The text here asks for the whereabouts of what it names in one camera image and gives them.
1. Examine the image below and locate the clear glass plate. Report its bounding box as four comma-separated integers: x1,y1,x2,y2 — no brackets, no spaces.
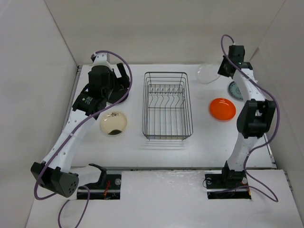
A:
196,64,220,85

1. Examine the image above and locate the orange round plate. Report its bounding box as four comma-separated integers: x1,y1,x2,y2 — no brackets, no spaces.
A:
209,98,237,122

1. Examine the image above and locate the black round plate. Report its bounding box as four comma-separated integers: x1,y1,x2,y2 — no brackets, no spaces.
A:
108,88,128,104

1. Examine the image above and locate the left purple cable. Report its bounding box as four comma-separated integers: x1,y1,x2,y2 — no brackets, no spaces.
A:
34,49,133,228

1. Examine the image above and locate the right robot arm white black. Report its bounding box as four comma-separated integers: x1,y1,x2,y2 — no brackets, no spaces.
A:
217,44,276,189

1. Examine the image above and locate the purple cable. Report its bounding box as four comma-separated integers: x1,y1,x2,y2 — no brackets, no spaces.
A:
34,49,133,228
220,34,281,203

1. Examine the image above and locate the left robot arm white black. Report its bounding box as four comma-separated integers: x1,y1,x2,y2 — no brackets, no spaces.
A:
30,63,133,200

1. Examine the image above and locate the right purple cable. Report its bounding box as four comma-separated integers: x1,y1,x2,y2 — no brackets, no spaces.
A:
220,34,281,203

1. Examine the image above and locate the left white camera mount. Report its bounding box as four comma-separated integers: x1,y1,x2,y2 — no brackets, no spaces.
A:
91,52,112,71

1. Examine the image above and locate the blue patterned ceramic plate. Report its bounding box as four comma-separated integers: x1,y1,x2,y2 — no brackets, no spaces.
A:
228,81,243,101

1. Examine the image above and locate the cream plate with flower pattern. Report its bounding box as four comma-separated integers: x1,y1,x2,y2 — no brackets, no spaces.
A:
99,111,128,136

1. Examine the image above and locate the grey wire dish rack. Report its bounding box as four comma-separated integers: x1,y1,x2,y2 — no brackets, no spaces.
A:
142,72,193,141

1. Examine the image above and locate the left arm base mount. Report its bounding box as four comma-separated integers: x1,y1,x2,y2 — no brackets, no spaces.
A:
86,171,122,200

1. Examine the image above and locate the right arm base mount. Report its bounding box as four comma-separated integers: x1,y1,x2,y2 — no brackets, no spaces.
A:
204,171,251,200

